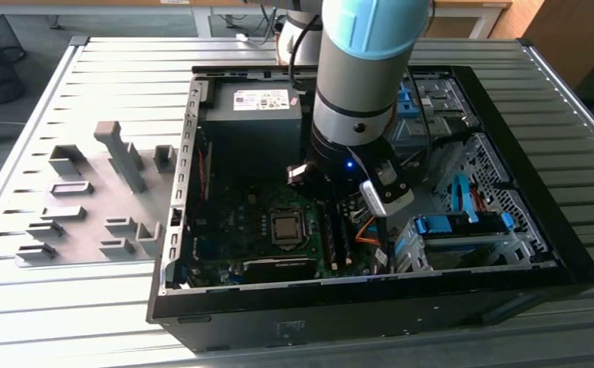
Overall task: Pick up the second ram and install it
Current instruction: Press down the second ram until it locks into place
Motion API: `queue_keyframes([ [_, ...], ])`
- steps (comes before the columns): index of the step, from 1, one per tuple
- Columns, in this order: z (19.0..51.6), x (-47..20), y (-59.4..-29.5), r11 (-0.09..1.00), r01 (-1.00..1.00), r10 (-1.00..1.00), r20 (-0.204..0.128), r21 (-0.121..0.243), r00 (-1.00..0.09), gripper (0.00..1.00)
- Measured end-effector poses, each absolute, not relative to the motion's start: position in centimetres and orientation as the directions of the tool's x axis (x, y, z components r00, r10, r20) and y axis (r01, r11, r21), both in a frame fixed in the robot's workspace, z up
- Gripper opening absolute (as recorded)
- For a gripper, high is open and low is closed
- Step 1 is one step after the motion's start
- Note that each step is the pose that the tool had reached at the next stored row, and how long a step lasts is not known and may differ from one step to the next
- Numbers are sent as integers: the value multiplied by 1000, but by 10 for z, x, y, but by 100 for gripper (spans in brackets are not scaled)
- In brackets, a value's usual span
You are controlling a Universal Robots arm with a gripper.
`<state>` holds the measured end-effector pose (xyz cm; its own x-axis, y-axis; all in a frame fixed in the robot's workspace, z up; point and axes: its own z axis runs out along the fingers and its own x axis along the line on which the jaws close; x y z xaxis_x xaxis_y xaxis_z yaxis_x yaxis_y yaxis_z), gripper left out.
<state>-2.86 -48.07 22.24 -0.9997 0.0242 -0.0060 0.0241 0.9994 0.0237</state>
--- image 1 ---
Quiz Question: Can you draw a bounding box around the light blue SATA wire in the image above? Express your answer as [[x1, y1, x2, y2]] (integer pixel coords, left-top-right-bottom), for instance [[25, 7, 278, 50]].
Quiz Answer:
[[451, 173, 481, 224]]

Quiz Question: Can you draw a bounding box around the brown wooden cabinet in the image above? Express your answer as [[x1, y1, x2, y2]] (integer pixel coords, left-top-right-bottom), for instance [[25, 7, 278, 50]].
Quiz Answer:
[[523, 0, 594, 90]]

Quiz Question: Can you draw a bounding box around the black cable bundle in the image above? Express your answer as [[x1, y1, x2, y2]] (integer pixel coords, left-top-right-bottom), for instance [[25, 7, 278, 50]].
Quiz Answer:
[[403, 132, 470, 185]]

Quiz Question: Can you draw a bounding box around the grey parts rack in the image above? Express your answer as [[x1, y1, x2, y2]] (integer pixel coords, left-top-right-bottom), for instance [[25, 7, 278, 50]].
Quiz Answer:
[[13, 120, 180, 269]]

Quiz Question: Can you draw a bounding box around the white-framed wooden desk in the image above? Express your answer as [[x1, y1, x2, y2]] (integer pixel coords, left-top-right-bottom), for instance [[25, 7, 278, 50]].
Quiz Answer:
[[418, 0, 513, 39]]

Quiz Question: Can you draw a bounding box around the red wire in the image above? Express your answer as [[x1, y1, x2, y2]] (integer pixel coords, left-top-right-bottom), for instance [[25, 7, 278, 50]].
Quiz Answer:
[[198, 143, 211, 200]]

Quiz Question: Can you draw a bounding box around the orange SATA wire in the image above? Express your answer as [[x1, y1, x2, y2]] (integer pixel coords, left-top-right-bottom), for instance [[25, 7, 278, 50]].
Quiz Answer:
[[355, 217, 379, 245]]

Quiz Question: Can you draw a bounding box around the silver CPU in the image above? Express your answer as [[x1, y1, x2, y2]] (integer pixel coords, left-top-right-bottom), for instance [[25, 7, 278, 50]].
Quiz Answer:
[[271, 214, 303, 242]]

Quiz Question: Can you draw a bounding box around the black graphics card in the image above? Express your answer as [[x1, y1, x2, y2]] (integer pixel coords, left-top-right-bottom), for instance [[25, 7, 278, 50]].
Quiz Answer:
[[239, 257, 318, 284]]

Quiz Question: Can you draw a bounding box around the grey power supply unit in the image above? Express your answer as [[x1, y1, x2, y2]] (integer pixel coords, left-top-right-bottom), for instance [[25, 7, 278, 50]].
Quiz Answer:
[[202, 80, 314, 177]]

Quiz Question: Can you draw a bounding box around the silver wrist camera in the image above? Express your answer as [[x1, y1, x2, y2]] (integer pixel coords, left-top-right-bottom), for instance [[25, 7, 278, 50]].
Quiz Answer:
[[359, 159, 417, 219]]

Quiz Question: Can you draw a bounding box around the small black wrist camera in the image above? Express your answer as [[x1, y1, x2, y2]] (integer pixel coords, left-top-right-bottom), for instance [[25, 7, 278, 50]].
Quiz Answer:
[[284, 163, 312, 189]]

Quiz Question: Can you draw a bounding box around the blue empty drive carrier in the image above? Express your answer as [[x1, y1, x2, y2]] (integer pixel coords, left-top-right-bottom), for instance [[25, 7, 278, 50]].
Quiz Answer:
[[395, 80, 423, 118]]

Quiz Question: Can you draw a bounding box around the grey metal drive cage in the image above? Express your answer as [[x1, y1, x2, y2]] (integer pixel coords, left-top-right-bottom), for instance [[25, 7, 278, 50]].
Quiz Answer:
[[387, 72, 482, 162]]

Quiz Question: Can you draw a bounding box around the black installed RAM stick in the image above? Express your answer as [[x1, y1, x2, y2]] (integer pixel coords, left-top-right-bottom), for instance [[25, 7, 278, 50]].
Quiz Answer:
[[335, 205, 355, 266]]

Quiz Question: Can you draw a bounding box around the grey metal disk bay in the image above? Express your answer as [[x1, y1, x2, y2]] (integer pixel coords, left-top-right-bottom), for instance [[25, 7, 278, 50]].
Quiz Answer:
[[393, 225, 533, 273]]

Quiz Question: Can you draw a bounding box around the hard disk in blue carrier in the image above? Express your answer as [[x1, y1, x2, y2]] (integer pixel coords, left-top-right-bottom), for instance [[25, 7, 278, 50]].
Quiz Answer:
[[411, 212, 515, 237]]

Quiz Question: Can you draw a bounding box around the green motherboard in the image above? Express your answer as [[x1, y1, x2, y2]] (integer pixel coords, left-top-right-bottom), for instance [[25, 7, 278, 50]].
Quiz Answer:
[[183, 178, 379, 287]]

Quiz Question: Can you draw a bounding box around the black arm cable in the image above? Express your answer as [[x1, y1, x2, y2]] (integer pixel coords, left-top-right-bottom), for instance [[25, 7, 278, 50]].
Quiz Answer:
[[286, 15, 324, 95]]

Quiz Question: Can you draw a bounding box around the black open PC case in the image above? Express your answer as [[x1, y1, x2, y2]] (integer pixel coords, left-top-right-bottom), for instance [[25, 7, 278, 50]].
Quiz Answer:
[[145, 64, 594, 353]]

